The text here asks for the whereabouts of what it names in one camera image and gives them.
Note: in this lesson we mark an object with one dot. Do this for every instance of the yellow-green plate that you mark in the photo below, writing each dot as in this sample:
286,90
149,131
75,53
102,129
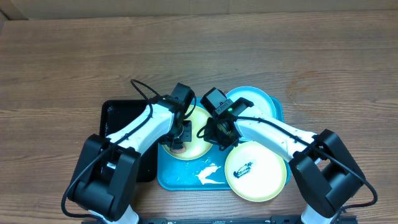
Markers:
254,172
197,147

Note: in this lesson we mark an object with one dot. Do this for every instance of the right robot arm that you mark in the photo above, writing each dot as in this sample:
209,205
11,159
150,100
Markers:
326,173

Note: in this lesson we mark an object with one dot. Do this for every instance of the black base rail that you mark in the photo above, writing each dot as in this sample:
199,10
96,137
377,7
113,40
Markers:
276,219

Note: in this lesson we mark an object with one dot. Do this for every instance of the teal plastic tray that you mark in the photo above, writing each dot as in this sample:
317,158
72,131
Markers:
203,173

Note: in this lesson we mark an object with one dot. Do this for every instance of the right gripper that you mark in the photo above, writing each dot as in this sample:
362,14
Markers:
214,137

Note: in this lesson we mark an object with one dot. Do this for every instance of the black plastic tray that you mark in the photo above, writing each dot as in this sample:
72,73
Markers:
115,115

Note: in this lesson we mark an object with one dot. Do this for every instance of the dark sponge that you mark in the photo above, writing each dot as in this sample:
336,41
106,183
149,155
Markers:
178,148

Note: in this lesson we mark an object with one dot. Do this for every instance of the light blue plate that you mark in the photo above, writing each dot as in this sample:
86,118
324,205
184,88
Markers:
255,95

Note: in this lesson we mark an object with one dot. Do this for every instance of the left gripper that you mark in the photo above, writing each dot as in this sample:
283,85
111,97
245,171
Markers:
187,135

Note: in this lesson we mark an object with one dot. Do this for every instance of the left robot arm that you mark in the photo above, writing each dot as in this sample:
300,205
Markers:
106,172

